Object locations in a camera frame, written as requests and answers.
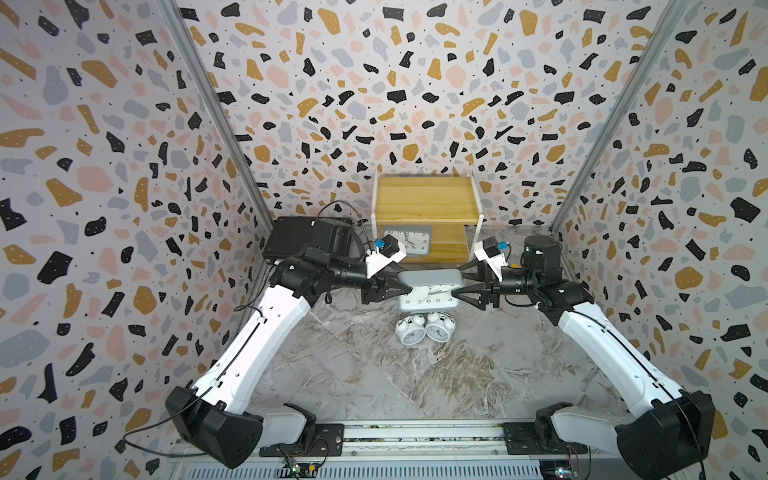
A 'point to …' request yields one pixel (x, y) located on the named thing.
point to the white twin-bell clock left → (411, 330)
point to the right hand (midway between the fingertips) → (456, 284)
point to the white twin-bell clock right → (440, 326)
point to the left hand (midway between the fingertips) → (407, 280)
